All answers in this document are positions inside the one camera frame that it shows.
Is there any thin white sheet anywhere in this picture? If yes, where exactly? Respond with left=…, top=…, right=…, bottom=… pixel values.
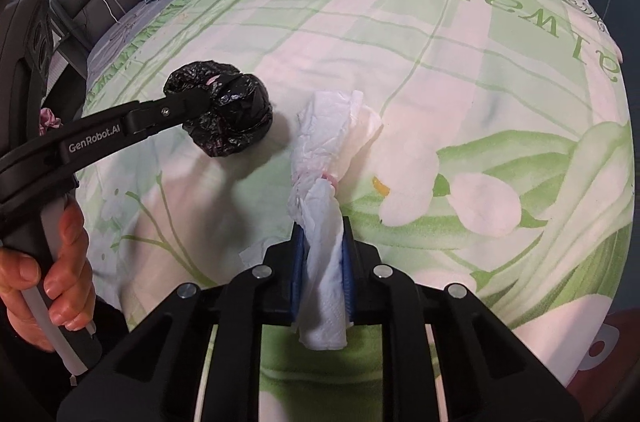
left=239, top=245, right=271, bottom=269

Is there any person's left forearm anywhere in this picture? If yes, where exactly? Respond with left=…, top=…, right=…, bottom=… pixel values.
left=0, top=292, right=133, bottom=422

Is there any brown printed mat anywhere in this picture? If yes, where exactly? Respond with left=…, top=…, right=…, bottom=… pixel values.
left=560, top=302, right=640, bottom=403

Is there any black plastic bag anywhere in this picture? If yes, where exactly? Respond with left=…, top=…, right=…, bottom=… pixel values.
left=163, top=61, right=273, bottom=159

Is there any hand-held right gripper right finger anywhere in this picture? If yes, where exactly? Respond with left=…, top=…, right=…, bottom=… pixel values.
left=341, top=217, right=583, bottom=422

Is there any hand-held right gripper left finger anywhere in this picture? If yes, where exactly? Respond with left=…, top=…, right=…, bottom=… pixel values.
left=57, top=225, right=307, bottom=422

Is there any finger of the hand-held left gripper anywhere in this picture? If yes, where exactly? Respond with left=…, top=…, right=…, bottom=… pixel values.
left=50, top=92, right=221, bottom=174

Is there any pink cloth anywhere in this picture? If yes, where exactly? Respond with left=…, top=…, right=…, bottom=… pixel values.
left=37, top=107, right=61, bottom=133

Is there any person's left hand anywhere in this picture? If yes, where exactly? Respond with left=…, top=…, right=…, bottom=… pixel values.
left=0, top=202, right=97, bottom=353

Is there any white tissue with pink stain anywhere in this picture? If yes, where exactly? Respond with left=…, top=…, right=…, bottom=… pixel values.
left=287, top=90, right=383, bottom=351

